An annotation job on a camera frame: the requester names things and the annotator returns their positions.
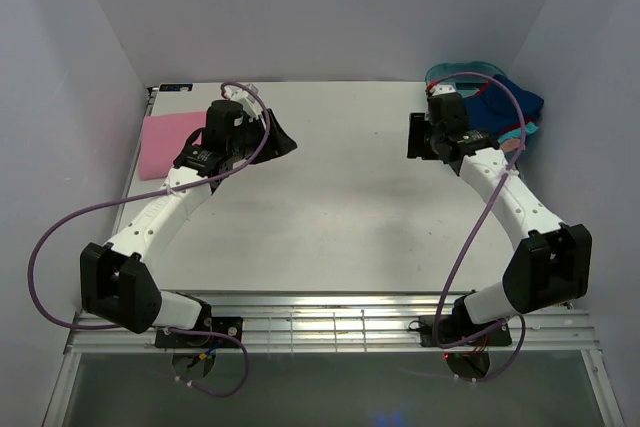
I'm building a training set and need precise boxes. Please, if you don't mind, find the light pink t-shirt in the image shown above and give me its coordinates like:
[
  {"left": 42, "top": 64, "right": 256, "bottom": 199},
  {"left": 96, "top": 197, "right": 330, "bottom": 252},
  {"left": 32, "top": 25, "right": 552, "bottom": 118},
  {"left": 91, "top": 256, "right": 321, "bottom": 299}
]
[{"left": 500, "top": 139, "right": 526, "bottom": 153}]

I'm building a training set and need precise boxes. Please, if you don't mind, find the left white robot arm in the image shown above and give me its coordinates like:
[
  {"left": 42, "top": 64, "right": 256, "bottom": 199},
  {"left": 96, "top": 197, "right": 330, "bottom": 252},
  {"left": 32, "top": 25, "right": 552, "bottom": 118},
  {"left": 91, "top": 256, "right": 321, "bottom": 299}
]
[{"left": 80, "top": 100, "right": 297, "bottom": 347}]

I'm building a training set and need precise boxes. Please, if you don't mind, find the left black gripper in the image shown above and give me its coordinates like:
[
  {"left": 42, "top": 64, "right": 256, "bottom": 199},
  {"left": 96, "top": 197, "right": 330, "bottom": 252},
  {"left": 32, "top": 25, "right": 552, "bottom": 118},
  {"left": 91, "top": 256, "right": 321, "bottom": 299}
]
[{"left": 227, "top": 109, "right": 297, "bottom": 165}]

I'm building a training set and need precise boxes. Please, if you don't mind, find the teal plastic basket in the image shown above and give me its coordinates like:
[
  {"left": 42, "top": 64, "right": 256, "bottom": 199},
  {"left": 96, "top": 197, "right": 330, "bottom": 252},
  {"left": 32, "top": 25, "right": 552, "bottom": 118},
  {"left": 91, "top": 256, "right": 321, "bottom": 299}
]
[{"left": 424, "top": 60, "right": 506, "bottom": 101}]

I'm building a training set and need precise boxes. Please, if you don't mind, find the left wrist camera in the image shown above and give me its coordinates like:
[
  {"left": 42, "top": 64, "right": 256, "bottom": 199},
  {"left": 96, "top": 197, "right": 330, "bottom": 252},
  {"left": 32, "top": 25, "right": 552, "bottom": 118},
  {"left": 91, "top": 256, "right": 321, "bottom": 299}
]
[{"left": 222, "top": 83, "right": 262, "bottom": 119}]

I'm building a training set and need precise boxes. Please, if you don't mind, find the blue mickey t-shirt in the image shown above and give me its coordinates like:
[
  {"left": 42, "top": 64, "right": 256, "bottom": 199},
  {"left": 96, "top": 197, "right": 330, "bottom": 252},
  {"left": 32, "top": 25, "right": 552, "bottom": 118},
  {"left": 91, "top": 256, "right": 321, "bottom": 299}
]
[{"left": 464, "top": 74, "right": 544, "bottom": 143}]

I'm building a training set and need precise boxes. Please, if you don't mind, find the aluminium frame rail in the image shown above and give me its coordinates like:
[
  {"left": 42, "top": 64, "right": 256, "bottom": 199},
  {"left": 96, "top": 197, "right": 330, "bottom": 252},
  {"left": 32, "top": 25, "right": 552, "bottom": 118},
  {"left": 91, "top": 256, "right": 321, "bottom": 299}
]
[{"left": 63, "top": 290, "right": 601, "bottom": 356}]

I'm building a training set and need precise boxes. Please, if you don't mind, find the folded pink t-shirt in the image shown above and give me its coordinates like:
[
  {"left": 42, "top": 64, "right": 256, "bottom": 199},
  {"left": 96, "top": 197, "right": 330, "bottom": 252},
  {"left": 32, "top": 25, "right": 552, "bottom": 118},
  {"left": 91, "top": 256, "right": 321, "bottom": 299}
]
[{"left": 138, "top": 111, "right": 206, "bottom": 181}]

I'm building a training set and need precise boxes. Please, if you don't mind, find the blue label sticker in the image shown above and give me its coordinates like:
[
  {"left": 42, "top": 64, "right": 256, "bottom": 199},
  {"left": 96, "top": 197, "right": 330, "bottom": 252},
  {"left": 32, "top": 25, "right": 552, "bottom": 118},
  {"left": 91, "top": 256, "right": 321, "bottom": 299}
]
[{"left": 158, "top": 84, "right": 193, "bottom": 92}]

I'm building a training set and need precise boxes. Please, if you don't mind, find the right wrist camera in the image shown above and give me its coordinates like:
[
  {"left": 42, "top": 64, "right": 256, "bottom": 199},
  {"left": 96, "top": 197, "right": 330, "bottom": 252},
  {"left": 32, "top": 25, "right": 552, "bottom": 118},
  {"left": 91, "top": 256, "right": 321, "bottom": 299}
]
[{"left": 427, "top": 83, "right": 457, "bottom": 97}]

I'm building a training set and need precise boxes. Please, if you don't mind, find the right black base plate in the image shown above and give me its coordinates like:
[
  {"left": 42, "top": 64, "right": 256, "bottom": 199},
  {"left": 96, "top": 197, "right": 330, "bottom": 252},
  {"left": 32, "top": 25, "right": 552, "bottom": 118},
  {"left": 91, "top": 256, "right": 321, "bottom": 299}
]
[{"left": 408, "top": 315, "right": 512, "bottom": 347}]

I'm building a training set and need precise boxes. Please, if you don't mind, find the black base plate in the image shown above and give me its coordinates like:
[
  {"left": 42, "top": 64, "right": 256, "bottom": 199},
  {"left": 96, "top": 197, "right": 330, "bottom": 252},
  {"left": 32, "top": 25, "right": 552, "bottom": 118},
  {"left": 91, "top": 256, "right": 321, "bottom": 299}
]
[
  {"left": 408, "top": 315, "right": 512, "bottom": 347},
  {"left": 154, "top": 316, "right": 244, "bottom": 351}
]

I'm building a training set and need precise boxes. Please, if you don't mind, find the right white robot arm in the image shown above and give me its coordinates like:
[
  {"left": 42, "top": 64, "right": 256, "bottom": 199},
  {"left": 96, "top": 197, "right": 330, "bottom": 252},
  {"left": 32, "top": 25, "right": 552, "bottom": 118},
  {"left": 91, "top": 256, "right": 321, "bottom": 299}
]
[{"left": 407, "top": 85, "right": 592, "bottom": 347}]

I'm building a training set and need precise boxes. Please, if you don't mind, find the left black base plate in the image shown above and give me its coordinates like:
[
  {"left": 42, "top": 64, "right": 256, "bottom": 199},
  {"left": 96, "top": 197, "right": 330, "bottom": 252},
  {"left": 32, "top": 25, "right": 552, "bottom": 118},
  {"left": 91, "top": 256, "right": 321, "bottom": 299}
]
[{"left": 154, "top": 316, "right": 244, "bottom": 351}]

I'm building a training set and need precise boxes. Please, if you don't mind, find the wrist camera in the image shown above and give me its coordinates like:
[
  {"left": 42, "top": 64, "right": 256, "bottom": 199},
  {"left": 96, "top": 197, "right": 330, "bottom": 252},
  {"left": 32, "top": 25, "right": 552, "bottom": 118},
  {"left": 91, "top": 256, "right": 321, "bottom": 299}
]
[
  {"left": 222, "top": 83, "right": 262, "bottom": 119},
  {"left": 427, "top": 83, "right": 457, "bottom": 97}
]

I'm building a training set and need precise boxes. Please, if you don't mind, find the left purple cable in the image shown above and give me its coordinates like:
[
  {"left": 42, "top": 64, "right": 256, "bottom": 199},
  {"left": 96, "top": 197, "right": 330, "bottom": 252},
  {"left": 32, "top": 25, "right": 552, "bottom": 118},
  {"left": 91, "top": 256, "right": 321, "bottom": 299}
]
[{"left": 27, "top": 80, "right": 274, "bottom": 397}]

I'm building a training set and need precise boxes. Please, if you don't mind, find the light blue t-shirt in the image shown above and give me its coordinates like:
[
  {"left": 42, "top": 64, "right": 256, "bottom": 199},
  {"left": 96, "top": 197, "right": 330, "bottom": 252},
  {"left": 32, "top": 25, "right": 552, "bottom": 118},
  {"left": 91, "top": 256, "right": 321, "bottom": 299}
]
[{"left": 498, "top": 121, "right": 539, "bottom": 145}]

